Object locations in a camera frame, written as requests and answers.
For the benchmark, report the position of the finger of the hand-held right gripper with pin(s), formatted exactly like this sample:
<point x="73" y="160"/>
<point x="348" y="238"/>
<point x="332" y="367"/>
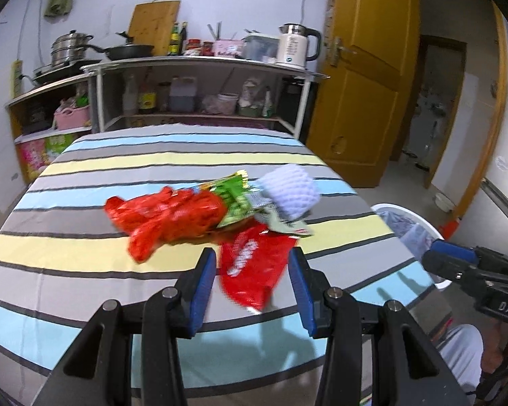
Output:
<point x="444" y="268"/>
<point x="453" y="250"/>

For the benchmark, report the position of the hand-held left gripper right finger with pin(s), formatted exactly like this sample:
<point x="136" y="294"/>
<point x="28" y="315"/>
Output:
<point x="302" y="296"/>

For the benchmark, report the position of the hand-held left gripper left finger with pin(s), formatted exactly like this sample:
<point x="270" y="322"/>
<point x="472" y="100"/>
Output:
<point x="201" y="296"/>

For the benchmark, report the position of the white trash bin with liner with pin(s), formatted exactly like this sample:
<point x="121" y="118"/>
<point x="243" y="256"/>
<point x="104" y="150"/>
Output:
<point x="406" y="228"/>

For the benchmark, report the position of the red snack packet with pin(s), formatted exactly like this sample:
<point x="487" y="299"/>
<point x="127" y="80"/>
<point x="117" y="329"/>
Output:
<point x="254" y="270"/>

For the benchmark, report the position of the red plastic bag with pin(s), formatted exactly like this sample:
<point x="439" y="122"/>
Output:
<point x="169" y="220"/>

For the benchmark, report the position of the green snack wrapper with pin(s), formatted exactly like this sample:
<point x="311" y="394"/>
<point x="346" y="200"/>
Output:
<point x="233" y="203"/>

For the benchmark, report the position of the white foam fruit net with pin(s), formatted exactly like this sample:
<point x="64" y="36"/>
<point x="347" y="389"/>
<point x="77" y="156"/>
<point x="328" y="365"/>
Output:
<point x="290" y="192"/>

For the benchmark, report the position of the person's right hand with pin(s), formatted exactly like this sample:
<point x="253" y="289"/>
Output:
<point x="497" y="353"/>

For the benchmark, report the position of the red floor item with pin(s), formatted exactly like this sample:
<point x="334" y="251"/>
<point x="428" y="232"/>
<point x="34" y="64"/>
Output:
<point x="451" y="228"/>

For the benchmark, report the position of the white floor basin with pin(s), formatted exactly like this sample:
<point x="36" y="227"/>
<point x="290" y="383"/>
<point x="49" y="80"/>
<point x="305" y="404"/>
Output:
<point x="443" y="202"/>

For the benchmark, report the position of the silver green-print wrapper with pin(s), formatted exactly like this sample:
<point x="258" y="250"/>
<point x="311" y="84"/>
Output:
<point x="285" y="227"/>

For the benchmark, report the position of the striped bed sheet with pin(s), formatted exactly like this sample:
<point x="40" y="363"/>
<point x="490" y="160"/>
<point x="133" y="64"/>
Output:
<point x="110" y="169"/>

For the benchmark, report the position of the wooden door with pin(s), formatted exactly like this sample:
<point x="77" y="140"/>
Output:
<point x="355" y="105"/>

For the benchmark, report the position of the green bowl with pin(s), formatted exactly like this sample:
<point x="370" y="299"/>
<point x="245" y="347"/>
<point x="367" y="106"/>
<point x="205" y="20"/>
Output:
<point x="249" y="112"/>

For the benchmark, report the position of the pinkish plastic bag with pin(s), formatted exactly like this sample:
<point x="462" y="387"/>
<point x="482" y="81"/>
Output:
<point x="210" y="105"/>

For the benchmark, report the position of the green and white bag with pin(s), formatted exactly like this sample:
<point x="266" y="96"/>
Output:
<point x="268" y="105"/>

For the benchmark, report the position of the small white bucket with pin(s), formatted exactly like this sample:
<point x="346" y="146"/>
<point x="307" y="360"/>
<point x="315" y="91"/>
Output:
<point x="227" y="103"/>

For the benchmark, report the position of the jug of dark liquid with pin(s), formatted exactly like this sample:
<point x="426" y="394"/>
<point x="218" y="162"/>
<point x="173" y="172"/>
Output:
<point x="182" y="97"/>

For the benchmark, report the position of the cooking oil bottle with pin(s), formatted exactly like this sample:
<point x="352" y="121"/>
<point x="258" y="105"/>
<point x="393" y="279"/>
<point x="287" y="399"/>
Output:
<point x="147" y="100"/>

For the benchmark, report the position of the green printed box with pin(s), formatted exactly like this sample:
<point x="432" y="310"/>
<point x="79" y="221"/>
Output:
<point x="61" y="144"/>

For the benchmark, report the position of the clear plastic bottle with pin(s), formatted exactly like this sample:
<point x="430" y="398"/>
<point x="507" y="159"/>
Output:
<point x="129" y="99"/>

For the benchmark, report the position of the white crumpled bag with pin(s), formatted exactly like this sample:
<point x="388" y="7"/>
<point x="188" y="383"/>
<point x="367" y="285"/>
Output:
<point x="250" y="92"/>

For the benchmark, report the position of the pink printed box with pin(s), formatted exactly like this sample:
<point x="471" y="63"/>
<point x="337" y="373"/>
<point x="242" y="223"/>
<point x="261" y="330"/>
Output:
<point x="30" y="160"/>

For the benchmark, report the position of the pink plastic basket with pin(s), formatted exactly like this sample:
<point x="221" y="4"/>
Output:
<point x="70" y="118"/>

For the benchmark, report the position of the white metal rack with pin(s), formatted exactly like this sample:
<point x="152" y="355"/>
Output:
<point x="203" y="62"/>

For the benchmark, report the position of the white electric kettle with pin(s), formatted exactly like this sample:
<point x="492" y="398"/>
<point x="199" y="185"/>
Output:
<point x="292" y="50"/>

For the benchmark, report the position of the red sauce jar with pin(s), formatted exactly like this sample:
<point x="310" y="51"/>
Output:
<point x="192" y="47"/>
<point x="208" y="48"/>

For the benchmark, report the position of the pink utensil holder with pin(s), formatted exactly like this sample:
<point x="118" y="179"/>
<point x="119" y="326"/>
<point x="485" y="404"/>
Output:
<point x="228" y="47"/>

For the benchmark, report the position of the clear plastic container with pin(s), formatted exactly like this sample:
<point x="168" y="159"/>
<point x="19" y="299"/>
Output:
<point x="260" y="48"/>

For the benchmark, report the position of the green bottle with yellow label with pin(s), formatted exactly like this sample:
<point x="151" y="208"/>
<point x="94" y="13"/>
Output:
<point x="174" y="44"/>

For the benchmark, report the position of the black frying pan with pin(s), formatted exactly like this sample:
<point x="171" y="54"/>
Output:
<point x="129" y="52"/>

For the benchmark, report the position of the dark sauce bottle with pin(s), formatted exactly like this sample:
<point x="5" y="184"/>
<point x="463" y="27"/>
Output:
<point x="183" y="40"/>

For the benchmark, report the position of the wooden shelf unit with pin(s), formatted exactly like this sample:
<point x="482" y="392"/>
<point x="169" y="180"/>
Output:
<point x="46" y="89"/>

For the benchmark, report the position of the dark chopsticks bundle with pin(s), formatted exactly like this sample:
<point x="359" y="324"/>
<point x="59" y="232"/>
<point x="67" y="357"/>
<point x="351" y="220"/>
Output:
<point x="216" y="31"/>

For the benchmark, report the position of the black induction cooker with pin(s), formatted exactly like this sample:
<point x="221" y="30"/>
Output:
<point x="53" y="74"/>

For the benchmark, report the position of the wooden cutting board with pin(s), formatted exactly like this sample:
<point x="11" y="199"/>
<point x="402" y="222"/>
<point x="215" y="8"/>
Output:
<point x="152" y="25"/>

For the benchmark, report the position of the steel steamer pot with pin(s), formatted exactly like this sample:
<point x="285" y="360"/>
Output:
<point x="67" y="50"/>

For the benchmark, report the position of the yellow power strip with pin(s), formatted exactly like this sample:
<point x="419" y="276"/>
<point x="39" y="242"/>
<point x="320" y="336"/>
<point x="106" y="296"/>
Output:
<point x="16" y="78"/>

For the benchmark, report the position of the wooden door frame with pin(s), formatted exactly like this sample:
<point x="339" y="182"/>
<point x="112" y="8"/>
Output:
<point x="501" y="72"/>

